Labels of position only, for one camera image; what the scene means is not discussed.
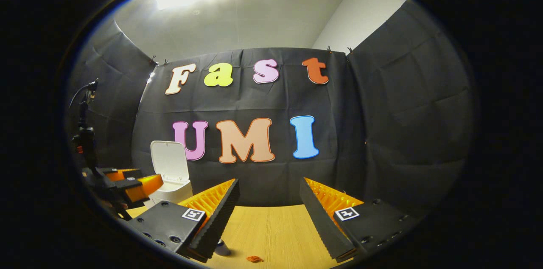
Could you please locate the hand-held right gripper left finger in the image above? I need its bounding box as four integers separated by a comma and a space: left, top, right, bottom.
126, 178, 241, 263

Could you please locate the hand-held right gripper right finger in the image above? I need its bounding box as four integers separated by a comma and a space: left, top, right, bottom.
299, 177, 423, 263

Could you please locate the silver blue pop can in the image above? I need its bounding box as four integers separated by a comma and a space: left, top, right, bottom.
214, 239, 232, 257

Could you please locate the white desktop garbage bin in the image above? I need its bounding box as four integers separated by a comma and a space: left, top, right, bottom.
144, 140, 193, 210

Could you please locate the wooden desktop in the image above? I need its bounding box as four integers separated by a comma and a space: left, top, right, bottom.
126, 205, 353, 269

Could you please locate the black tripod stand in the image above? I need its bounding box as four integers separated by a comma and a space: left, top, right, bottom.
69, 79, 101, 172

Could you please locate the black backdrop cloth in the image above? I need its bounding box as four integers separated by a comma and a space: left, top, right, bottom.
66, 0, 473, 219

